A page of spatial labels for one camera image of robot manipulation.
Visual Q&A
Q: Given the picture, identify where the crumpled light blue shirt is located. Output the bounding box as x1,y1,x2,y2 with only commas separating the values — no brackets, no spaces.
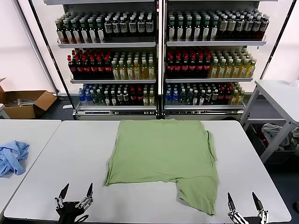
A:
0,140,30,177

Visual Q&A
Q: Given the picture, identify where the white side table with legs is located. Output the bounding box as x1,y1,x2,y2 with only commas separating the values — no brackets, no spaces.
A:
240,79,299,164

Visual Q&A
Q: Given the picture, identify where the dark storage crate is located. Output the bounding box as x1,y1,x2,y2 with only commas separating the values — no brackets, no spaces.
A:
245,123,299,164

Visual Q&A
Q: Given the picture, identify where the green cap tea bottle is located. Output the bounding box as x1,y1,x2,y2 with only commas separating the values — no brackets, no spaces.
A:
210,15,219,41
201,15,211,41
79,18,89,44
63,19,72,44
176,15,185,41
185,15,194,41
96,17,105,43
55,20,64,44
168,15,177,41
71,18,81,44
193,15,202,41
88,18,97,44

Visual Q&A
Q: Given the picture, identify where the white cap dark label bottle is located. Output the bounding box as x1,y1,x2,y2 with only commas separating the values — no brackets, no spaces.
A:
235,15,245,40
244,15,253,40
128,16,137,37
145,15,154,37
252,15,262,40
261,14,270,40
104,16,113,38
120,16,128,38
136,15,146,37
112,16,121,38

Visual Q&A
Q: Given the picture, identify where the grey slanted frame pole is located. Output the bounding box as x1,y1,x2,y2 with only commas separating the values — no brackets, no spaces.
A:
11,0,58,94

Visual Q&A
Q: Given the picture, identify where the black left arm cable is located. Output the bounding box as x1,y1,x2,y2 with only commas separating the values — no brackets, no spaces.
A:
74,213,89,224

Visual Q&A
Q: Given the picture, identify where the green polo shirt with print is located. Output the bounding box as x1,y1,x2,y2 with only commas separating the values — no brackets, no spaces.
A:
103,118,220,216

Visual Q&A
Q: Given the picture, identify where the grey crumpled cloth pile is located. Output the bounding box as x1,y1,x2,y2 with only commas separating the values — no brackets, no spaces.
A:
261,123,285,148

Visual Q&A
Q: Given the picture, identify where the small grey side stand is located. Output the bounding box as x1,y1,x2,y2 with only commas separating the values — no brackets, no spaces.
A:
0,104,10,119

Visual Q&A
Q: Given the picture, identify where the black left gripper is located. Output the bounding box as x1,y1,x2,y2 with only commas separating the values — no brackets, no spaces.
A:
54,182,95,224

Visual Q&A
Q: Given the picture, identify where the grey drinks display shelf unit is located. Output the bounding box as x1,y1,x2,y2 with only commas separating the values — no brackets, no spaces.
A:
163,0,279,121
43,0,160,121

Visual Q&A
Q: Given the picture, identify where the beige label tea bottle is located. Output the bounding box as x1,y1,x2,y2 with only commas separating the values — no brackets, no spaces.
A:
219,15,228,40
227,15,236,40

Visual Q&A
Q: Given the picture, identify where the open brown cardboard box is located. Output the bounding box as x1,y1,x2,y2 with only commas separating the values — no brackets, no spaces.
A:
0,77,58,119

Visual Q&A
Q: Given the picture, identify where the black slanted frame pole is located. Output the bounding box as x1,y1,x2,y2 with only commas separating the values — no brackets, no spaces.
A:
259,0,299,79
27,0,77,115

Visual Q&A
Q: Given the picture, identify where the grey green crumpled cloth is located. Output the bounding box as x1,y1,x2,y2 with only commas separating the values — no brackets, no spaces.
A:
289,126,299,150

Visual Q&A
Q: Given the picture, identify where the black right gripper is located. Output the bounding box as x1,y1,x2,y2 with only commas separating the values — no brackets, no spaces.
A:
227,191,270,224

